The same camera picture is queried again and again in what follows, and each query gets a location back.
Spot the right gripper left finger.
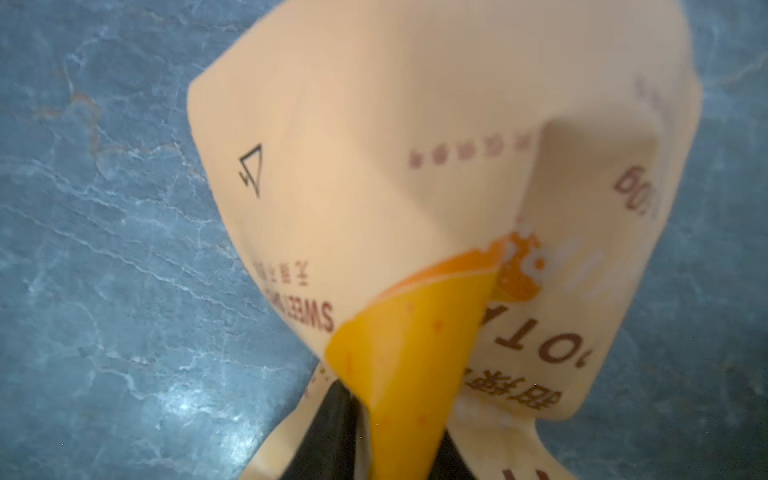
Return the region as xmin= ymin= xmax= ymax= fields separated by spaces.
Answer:
xmin=280 ymin=380 xmax=360 ymax=480

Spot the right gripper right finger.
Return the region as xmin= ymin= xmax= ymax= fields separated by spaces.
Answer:
xmin=427 ymin=431 xmax=475 ymax=480

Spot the beige sweet potato snack bag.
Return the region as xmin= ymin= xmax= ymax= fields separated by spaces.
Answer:
xmin=187 ymin=1 xmax=702 ymax=479

